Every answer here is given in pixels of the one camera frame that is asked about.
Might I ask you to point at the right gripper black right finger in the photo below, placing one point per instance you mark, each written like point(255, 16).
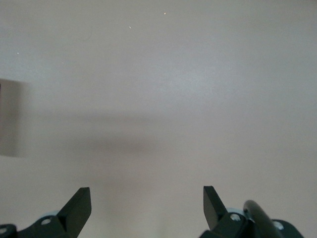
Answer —
point(213, 210)

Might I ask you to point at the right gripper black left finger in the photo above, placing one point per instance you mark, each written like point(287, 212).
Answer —
point(74, 213)

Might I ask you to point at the brown table mat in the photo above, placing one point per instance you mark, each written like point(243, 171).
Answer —
point(158, 99)

